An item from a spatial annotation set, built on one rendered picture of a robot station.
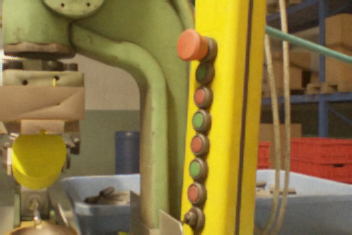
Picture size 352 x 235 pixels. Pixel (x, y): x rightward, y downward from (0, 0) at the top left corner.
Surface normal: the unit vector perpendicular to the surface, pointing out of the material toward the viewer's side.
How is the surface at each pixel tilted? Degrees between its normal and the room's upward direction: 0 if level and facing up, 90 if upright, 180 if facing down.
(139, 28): 90
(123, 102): 90
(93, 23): 90
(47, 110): 90
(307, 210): 100
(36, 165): 74
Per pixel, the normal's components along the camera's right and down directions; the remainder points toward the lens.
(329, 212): 0.29, 0.18
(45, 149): 0.29, -0.28
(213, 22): -0.75, -0.09
